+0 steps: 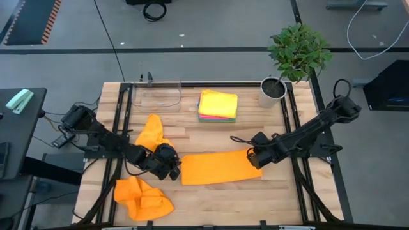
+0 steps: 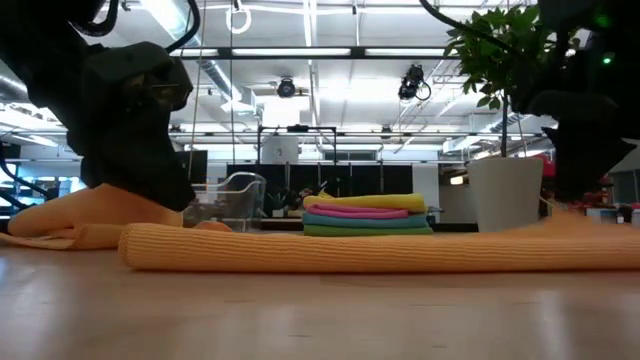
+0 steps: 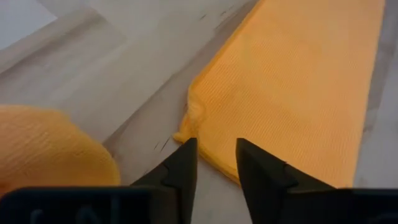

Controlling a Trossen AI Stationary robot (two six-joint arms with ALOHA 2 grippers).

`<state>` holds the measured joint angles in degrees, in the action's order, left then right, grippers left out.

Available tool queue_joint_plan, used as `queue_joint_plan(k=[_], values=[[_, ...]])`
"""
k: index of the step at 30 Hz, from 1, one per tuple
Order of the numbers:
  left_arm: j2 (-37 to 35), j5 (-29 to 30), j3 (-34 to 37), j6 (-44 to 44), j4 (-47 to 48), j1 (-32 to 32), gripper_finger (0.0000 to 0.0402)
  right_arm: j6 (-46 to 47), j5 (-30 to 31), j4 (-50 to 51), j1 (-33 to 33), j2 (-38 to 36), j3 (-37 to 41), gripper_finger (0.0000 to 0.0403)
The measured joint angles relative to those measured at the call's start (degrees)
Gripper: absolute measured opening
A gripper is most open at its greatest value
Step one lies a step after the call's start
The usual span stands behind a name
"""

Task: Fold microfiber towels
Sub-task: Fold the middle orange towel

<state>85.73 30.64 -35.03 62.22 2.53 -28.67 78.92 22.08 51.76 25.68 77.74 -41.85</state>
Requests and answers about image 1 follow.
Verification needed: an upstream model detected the clear plastic container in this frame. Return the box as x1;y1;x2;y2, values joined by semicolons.
132;79;183;113

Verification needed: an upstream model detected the green plant in white pot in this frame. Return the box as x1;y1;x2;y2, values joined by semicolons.
259;22;334;109

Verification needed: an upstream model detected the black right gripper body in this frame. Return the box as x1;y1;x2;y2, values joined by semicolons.
251;131;288;166

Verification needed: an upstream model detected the short grey furniture foot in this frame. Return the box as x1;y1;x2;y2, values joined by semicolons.
351;76;368;89

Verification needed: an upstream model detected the long grey desk foot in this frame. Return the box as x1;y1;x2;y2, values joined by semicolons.
325;0;389;10

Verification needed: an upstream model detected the black cabinet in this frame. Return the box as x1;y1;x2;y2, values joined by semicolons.
363;59;409;112

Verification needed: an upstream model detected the black desk foot bar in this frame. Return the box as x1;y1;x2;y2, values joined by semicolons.
20;153;84;187

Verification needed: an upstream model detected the black power adapter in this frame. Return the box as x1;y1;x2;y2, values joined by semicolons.
51;131;77;149

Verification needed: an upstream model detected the black aluminium table frame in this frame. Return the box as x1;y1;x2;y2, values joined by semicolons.
72;81;354;230

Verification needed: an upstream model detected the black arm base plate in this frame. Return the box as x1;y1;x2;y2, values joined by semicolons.
78;134;130;160
284;132;343;158

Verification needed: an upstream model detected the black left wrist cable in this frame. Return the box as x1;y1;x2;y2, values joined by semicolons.
123;158;151;176

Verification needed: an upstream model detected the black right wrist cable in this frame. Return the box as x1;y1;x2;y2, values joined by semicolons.
229;135;255;145

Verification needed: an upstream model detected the mint green stapler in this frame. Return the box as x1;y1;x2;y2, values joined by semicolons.
5;88;35;115

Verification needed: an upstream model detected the coiled black floor cable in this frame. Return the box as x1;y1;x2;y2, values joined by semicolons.
143;1;167;22

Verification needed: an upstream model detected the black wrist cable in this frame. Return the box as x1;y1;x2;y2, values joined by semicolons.
229;135;255;145
123;158;151;176

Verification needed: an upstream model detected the orange microfiber towel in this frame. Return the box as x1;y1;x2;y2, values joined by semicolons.
181;148;263;186
114;175;175;222
134;114;175;154

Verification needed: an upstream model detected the green microfiber towel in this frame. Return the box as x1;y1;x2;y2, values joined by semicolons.
198;118;236;124

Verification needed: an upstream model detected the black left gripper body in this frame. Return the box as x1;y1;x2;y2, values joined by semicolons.
148;142;180;179

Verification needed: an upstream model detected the white floor cable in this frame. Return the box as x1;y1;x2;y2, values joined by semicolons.
346;0;409;61

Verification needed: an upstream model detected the yellow microfiber towel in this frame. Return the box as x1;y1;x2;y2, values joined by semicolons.
197;89;239;119

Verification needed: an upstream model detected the pink microfiber towel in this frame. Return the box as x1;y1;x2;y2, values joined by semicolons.
198;113;237;121

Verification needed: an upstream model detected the long black floor cable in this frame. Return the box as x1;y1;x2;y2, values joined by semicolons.
93;0;126;82

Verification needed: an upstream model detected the black side desk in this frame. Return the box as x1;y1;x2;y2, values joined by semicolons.
0;88;48;181

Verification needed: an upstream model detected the black orange-striped floor mat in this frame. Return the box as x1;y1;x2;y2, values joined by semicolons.
2;0;63;45

